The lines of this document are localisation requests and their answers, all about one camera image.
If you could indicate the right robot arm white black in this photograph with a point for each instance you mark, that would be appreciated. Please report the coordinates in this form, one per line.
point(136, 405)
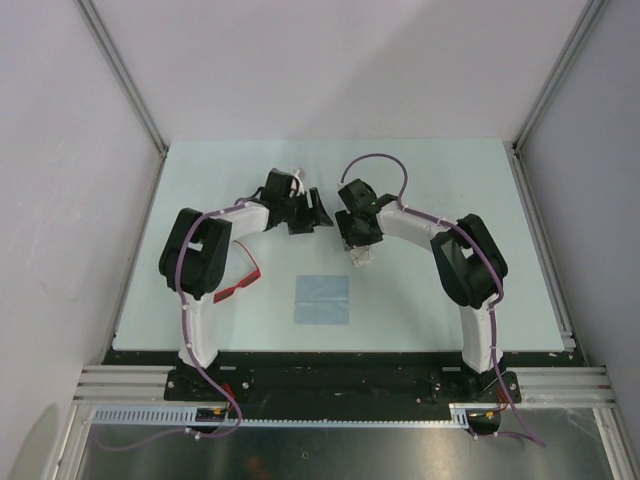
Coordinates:
point(470, 266)

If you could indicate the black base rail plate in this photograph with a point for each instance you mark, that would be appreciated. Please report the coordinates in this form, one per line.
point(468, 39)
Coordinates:
point(343, 385)

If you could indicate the grey slotted cable duct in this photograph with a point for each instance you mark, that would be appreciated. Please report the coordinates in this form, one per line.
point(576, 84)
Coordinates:
point(447, 416)

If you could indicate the red sunglasses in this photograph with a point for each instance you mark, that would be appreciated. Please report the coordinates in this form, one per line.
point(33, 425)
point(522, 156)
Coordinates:
point(240, 280)

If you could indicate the white geometric glasses case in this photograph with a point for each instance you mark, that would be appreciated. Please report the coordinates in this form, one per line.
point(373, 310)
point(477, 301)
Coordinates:
point(360, 256)

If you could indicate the aluminium front crossbar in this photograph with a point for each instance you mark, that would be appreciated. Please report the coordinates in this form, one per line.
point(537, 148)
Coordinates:
point(555, 387)

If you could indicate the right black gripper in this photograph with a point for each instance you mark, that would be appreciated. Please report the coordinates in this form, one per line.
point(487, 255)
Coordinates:
point(345, 221)

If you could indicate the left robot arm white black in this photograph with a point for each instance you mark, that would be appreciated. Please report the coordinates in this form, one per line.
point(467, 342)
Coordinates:
point(195, 255)

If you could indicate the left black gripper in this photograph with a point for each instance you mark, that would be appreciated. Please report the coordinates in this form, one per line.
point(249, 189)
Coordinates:
point(312, 217)

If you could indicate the blue cleaning cloth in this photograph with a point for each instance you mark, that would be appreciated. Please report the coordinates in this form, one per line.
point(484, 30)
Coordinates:
point(322, 300)

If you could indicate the left aluminium frame post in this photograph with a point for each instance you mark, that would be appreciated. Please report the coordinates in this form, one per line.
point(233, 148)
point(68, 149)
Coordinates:
point(111, 54)

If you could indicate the right aluminium frame post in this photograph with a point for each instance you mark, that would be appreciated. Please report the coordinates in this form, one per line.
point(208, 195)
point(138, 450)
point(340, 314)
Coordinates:
point(569, 54)

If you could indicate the aluminium frame post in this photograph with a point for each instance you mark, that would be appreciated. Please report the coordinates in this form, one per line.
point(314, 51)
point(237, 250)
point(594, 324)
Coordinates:
point(569, 54)
point(111, 54)

